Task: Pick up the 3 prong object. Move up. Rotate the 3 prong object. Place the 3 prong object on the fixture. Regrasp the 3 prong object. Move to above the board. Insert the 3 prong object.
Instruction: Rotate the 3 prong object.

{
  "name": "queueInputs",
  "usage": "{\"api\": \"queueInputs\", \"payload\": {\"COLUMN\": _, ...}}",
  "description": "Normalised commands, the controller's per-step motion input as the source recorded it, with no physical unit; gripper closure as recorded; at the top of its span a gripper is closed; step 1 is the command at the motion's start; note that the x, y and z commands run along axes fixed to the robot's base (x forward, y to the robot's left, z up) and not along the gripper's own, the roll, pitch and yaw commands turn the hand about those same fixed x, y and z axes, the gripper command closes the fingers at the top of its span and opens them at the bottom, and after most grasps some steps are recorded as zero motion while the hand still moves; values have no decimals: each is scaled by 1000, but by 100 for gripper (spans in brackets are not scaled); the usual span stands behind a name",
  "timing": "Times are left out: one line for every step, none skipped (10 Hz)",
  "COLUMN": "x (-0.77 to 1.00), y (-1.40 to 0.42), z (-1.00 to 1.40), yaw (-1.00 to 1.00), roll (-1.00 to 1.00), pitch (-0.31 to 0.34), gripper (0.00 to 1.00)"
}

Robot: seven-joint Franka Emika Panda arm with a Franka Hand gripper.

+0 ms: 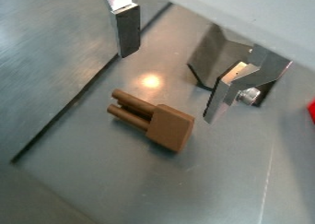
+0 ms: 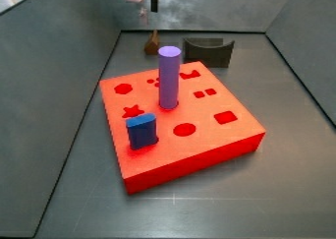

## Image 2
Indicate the black curved fixture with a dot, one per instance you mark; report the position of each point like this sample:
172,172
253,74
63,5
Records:
209,50

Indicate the purple cylinder peg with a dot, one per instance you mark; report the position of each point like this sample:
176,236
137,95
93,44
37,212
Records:
168,76

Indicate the blue rounded block peg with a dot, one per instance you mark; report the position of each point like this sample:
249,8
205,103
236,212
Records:
141,130

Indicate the red shape sorter block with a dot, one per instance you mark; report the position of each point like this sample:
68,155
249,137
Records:
207,130

